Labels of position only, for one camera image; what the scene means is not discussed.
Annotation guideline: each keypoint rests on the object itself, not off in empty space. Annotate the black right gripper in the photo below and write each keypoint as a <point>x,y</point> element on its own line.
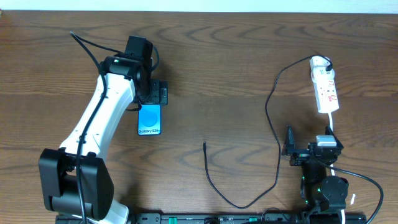
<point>305,154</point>

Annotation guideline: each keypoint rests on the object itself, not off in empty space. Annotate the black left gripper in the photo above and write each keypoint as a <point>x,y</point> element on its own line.
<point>159,93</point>

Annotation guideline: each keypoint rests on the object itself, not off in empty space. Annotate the blue Galaxy smartphone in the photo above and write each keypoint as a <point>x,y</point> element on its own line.
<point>149,120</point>

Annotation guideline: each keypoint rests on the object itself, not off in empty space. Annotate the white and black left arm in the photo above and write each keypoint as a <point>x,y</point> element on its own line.
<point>74,178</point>

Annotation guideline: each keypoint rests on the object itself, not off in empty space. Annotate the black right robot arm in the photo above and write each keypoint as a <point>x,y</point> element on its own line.
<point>324,194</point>

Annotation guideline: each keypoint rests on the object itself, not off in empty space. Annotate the white charger plug adapter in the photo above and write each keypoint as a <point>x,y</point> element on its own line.
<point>319,61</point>

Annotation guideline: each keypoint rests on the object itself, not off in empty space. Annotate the white power strip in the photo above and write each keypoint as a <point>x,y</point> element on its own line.
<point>325,90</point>

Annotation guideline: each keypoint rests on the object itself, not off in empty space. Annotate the white paper tag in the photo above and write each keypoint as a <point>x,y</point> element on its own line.
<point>352,199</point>

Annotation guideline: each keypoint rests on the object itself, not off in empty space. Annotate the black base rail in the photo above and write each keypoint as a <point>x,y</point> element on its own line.
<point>269,217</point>

